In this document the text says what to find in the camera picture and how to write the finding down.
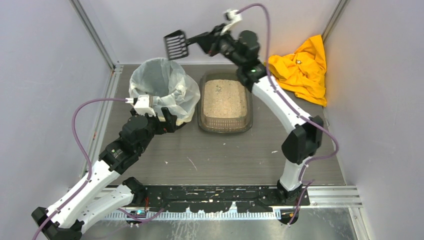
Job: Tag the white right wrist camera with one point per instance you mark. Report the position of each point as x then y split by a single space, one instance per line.
232 17

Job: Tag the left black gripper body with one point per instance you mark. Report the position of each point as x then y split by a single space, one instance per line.
162 123

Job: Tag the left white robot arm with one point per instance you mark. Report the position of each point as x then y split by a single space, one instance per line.
77 210

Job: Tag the brown plastic litter box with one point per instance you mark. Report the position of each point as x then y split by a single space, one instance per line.
220 125

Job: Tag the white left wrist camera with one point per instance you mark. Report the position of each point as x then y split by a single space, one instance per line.
142 105

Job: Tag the yellow cloth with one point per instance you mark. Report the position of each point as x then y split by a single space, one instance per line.
303 72

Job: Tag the beige cat litter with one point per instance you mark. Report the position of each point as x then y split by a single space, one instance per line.
224 98

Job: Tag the black litter scoop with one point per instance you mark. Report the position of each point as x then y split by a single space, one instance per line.
177 44

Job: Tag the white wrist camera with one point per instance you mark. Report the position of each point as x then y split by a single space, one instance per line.
232 17
142 105

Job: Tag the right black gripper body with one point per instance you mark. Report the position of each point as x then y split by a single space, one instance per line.
205 40

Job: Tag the translucent white bin liner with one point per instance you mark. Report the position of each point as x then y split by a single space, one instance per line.
169 85

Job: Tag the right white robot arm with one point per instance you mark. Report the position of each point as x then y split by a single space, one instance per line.
304 132

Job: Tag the aluminium frame rail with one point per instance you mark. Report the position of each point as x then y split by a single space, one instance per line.
320 196

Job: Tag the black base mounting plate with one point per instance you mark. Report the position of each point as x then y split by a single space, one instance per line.
215 198

